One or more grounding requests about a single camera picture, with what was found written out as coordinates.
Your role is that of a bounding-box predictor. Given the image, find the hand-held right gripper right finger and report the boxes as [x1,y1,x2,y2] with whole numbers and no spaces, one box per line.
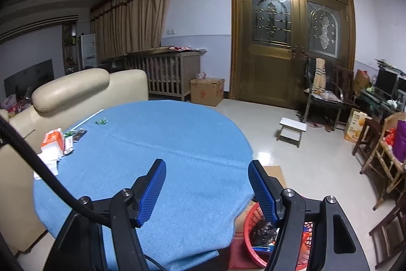
[247,160,371,271]

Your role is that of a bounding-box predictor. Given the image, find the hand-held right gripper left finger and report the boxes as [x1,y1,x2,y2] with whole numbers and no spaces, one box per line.
[43,158,167,271]

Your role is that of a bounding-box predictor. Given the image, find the red plastic mesh basket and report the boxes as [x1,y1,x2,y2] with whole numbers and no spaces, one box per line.
[244,203,313,270]

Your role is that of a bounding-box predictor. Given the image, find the blue tablecloth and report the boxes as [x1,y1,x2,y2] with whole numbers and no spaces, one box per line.
[32,100,254,271]

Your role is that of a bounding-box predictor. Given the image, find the small white stool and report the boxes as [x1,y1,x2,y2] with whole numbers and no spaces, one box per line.
[276,118,308,148]

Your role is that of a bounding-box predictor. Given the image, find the white purple barcode box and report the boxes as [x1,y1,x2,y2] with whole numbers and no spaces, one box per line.
[63,136,75,155]

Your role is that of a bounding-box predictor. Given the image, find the white straw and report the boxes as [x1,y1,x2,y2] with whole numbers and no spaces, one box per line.
[73,109,105,129]

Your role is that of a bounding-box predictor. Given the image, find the white paper tissues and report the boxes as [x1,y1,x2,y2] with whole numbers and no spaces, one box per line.
[33,149,61,180]

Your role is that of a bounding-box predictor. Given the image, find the orange tissue pack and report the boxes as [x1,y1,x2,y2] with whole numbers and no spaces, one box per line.
[40,128,64,155]

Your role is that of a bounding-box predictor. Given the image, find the orange printed carton box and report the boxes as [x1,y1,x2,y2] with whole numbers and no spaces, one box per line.
[344,108,371,144]

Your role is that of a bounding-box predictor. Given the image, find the golden wooden double door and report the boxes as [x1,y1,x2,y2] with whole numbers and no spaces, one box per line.
[230,0,355,111]

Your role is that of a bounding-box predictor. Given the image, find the wooden crib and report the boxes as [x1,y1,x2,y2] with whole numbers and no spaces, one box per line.
[125,47,202,102]

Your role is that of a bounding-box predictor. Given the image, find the bamboo chair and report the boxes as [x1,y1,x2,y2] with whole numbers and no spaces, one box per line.
[360,112,406,211]

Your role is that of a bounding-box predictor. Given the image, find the dark wooden chair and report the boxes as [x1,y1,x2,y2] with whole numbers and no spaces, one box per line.
[368,195,406,270]

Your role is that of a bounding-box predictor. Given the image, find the beige leather sofa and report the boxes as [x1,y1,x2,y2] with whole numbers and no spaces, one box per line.
[0,68,149,256]

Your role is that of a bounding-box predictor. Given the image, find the red bag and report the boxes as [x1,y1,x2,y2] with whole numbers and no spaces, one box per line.
[384,128,397,148]

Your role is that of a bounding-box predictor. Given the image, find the glass desk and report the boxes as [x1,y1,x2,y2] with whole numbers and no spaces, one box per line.
[358,90,406,122]

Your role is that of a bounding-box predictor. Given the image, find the purple bag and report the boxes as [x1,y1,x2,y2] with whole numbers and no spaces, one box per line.
[393,120,406,163]

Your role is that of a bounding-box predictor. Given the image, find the white refrigerator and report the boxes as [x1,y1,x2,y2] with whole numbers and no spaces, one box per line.
[80,33,97,70]

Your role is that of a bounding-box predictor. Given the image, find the display shelf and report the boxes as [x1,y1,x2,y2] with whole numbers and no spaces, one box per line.
[62,25,80,75]

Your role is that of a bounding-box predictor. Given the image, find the black computer monitor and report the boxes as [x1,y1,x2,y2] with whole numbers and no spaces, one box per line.
[374,69,398,98]

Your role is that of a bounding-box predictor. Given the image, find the black television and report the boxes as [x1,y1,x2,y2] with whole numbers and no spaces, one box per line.
[4,59,54,98]

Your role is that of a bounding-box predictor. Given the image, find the beige striped curtain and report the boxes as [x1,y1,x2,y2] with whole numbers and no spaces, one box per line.
[90,0,176,62]

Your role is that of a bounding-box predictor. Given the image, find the thick black cable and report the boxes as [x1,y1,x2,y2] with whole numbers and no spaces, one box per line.
[0,115,110,227]

